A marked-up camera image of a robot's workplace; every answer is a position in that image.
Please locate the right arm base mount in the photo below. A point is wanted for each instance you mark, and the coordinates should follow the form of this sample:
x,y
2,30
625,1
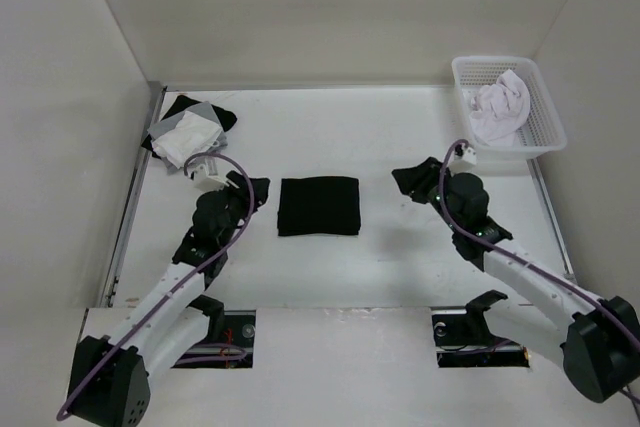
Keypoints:
x,y
463,340

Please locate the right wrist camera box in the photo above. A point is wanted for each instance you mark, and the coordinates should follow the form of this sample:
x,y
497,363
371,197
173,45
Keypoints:
x,y
464,159

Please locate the white plastic basket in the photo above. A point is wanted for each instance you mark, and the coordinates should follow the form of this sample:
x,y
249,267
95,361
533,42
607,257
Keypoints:
x,y
542,131

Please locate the folded grey tank top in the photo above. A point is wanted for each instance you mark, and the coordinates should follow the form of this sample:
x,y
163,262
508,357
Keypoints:
x,y
161,127

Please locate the folded white tank top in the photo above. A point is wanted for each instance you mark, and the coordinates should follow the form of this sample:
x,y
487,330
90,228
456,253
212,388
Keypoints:
x,y
192,134

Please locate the black tank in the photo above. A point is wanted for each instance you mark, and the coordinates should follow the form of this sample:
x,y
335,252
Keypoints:
x,y
226,118
319,205

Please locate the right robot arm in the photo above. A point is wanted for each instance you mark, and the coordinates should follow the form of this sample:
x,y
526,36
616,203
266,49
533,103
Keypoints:
x,y
594,340

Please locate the folded black tank top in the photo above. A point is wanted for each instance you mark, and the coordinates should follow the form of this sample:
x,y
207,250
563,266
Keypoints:
x,y
226,118

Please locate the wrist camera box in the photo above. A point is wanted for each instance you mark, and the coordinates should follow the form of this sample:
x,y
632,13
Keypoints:
x,y
204,174
464,159

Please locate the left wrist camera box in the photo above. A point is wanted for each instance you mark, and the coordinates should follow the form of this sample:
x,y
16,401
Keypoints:
x,y
204,174

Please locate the white tank top in basket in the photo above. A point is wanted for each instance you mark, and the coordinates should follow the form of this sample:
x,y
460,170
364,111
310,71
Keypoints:
x,y
499,110

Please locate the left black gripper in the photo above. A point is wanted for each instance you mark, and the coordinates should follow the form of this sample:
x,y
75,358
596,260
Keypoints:
x,y
240,191

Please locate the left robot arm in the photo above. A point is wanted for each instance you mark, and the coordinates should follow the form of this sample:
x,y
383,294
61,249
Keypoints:
x,y
112,376

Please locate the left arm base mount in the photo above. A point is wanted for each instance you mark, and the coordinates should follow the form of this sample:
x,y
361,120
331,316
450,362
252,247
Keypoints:
x,y
229,342

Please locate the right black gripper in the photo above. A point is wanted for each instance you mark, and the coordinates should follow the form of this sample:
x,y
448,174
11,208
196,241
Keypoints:
x,y
417,178

